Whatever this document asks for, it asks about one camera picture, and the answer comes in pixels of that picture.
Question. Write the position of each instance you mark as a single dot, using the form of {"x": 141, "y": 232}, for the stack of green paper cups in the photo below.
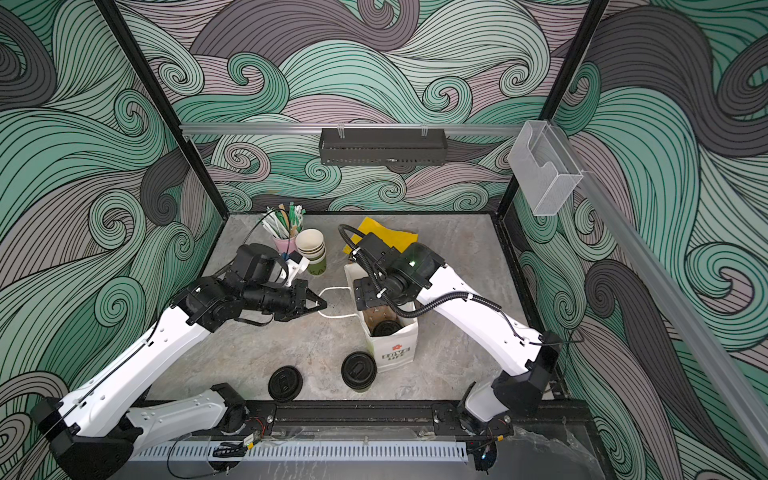
{"x": 310, "y": 243}

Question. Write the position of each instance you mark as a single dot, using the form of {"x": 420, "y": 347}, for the white paper gift bag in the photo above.
{"x": 391, "y": 339}

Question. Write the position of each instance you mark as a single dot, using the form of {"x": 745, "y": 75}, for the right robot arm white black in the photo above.
{"x": 418, "y": 281}

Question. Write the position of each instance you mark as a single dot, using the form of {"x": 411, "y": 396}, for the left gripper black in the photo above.
{"x": 297, "y": 306}

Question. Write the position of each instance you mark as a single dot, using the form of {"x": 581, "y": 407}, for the brown pulp cup carrier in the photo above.
{"x": 374, "y": 315}

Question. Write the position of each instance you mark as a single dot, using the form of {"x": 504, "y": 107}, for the black wall tray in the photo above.
{"x": 382, "y": 146}

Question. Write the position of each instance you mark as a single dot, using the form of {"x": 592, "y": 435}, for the black cup lid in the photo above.
{"x": 386, "y": 328}
{"x": 359, "y": 369}

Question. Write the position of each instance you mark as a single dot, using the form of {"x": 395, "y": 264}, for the stack of black cup lids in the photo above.
{"x": 285, "y": 384}

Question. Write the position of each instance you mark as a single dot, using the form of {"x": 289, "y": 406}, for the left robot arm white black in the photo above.
{"x": 93, "y": 431}

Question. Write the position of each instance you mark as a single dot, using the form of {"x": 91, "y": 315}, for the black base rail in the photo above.
{"x": 440, "y": 417}

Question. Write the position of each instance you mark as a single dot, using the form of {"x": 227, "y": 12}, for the pink holder with straws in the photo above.
{"x": 284, "y": 223}

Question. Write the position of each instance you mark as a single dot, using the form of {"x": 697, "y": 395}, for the yellow napkin stack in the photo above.
{"x": 393, "y": 238}

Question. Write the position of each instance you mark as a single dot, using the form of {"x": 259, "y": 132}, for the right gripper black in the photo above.
{"x": 365, "y": 293}

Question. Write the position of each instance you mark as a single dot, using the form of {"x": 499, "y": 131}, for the clear acrylic wall holder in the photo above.
{"x": 545, "y": 165}

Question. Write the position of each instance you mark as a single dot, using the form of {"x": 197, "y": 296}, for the white slotted cable duct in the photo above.
{"x": 306, "y": 450}

